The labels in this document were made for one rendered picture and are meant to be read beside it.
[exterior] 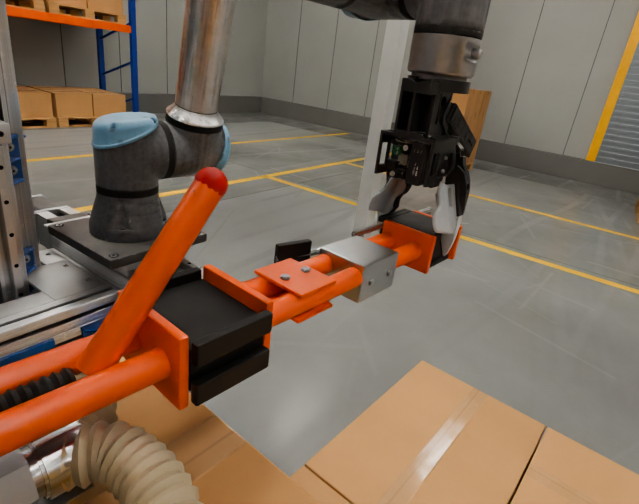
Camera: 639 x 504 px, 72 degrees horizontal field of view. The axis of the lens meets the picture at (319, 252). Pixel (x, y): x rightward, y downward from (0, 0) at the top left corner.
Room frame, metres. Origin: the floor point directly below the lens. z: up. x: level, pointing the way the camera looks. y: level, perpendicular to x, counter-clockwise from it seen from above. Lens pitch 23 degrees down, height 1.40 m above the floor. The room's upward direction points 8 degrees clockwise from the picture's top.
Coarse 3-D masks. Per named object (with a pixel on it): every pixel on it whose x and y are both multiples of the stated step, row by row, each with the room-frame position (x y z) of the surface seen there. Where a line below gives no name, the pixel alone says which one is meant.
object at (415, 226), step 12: (396, 216) 0.57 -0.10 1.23; (408, 216) 0.58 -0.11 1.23; (420, 216) 0.59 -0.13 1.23; (432, 216) 0.60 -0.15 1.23; (384, 228) 0.55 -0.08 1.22; (396, 228) 0.54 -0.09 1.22; (408, 228) 0.53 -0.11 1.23; (420, 228) 0.54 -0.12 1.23; (432, 228) 0.54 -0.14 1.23; (396, 240) 0.54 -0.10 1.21; (408, 240) 0.53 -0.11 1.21; (420, 240) 0.52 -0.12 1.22; (432, 240) 0.51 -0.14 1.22; (456, 240) 0.57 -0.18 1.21; (432, 252) 0.51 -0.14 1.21; (408, 264) 0.52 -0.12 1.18; (420, 264) 0.51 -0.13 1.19; (432, 264) 0.53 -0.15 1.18
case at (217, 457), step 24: (120, 360) 0.40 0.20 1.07; (120, 408) 0.33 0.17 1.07; (144, 408) 0.33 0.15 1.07; (168, 408) 0.34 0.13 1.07; (192, 408) 0.34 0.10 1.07; (168, 432) 0.31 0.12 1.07; (192, 432) 0.31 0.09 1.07; (216, 432) 0.31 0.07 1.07; (192, 456) 0.28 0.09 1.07; (216, 456) 0.29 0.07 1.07; (240, 456) 0.29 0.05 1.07; (264, 456) 0.29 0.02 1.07; (192, 480) 0.26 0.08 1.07; (216, 480) 0.26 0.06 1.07; (240, 480) 0.27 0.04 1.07; (264, 480) 0.27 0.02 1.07; (288, 480) 0.27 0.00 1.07
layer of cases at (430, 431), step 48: (432, 384) 1.12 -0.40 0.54; (384, 432) 0.89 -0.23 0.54; (432, 432) 0.91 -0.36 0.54; (480, 432) 0.94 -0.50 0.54; (528, 432) 0.96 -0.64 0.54; (336, 480) 0.73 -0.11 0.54; (384, 480) 0.74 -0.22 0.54; (432, 480) 0.76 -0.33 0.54; (480, 480) 0.78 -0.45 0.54; (528, 480) 0.80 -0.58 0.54; (576, 480) 0.82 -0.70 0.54; (624, 480) 0.84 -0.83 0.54
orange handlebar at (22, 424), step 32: (320, 256) 0.44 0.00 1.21; (416, 256) 0.51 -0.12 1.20; (256, 288) 0.35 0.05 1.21; (288, 288) 0.35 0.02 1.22; (320, 288) 0.36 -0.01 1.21; (352, 288) 0.40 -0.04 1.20; (64, 352) 0.23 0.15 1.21; (128, 352) 0.26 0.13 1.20; (160, 352) 0.24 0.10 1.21; (0, 384) 0.20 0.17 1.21; (96, 384) 0.21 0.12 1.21; (128, 384) 0.22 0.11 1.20; (0, 416) 0.17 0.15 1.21; (32, 416) 0.18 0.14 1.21; (64, 416) 0.19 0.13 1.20; (0, 448) 0.16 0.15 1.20
